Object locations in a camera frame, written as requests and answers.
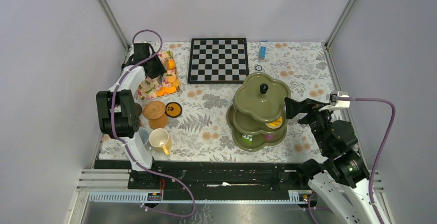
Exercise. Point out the grey blue cup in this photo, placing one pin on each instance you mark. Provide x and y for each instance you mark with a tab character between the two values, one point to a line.
144	135

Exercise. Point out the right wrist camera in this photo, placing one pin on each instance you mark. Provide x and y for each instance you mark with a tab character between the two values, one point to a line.
338	100

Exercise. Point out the orange round bun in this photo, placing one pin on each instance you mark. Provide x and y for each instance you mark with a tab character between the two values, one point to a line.
170	65

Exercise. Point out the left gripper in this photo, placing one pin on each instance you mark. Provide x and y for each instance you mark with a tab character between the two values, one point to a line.
159	70

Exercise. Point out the kiwi purple cake slice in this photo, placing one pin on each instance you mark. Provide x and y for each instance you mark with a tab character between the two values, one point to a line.
269	137

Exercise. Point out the orange pastry pieces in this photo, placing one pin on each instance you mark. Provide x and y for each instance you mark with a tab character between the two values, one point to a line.
171	88

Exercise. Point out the black white chessboard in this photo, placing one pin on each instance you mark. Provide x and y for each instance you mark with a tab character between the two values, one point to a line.
218	60

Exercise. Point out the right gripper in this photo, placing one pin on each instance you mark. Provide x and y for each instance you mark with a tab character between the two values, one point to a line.
292	107

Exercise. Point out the round waffle biscuit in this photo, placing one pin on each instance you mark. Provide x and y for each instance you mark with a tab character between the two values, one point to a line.
171	79

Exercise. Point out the floral pastry tray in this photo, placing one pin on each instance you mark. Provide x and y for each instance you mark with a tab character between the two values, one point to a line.
149	87

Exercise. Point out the woven rattan coaster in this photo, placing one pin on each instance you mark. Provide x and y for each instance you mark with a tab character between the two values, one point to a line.
154	110

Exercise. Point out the yellow handled mug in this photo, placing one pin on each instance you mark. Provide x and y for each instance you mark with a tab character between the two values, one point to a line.
161	140

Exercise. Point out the orange round coaster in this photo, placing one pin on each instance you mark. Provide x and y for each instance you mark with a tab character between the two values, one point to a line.
160	122

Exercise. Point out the blue rectangular block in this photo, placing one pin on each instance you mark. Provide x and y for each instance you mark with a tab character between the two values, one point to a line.
262	53

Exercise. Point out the green three-tier serving stand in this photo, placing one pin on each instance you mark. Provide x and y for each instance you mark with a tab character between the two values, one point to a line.
258	101

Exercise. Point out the black yellow smiley coaster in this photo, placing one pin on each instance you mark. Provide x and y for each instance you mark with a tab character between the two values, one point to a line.
173	109

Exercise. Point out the green kiwi cake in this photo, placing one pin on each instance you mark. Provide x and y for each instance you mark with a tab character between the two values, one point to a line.
248	139

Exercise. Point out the dark brown coaster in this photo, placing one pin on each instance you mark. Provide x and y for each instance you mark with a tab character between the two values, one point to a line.
139	108

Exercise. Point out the yellow fruit tart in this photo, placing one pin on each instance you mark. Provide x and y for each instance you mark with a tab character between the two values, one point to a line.
276	124

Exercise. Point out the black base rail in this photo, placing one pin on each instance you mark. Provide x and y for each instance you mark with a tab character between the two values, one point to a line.
220	181

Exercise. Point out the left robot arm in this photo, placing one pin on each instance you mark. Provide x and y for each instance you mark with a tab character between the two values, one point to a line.
118	113

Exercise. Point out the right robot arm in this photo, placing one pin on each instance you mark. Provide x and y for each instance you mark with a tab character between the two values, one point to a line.
343	180

